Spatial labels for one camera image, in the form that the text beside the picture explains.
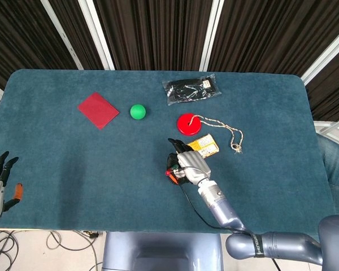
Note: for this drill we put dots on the black item in plastic bag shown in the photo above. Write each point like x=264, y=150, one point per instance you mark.
x=186, y=90

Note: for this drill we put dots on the red felt square cloth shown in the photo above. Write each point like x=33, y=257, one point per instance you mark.
x=98, y=110

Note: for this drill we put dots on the black mesh pen holder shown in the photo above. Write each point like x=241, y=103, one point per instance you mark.
x=177, y=183

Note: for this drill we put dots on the dark brown slatted curtain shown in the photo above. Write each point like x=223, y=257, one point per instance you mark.
x=158, y=34

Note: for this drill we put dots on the blue-green velvet tablecloth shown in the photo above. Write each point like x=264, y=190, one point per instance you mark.
x=101, y=175

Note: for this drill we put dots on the white aluminium frame bar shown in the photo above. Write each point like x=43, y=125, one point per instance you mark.
x=330, y=128

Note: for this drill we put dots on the person leg in jeans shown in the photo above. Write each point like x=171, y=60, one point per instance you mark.
x=337, y=163

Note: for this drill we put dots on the white aluminium frame post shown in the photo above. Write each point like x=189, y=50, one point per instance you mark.
x=212, y=35
x=97, y=35
x=62, y=35
x=325, y=55

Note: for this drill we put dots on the yellow printed cardboard box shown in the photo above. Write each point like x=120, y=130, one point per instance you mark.
x=207, y=146

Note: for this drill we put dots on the grey-blue robot torso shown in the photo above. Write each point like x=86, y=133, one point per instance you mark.
x=161, y=251

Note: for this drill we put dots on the green ball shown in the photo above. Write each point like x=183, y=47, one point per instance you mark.
x=138, y=111

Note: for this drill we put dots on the red plastic disc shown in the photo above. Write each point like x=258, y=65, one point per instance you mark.
x=186, y=125

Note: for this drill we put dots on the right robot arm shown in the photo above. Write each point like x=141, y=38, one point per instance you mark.
x=223, y=209

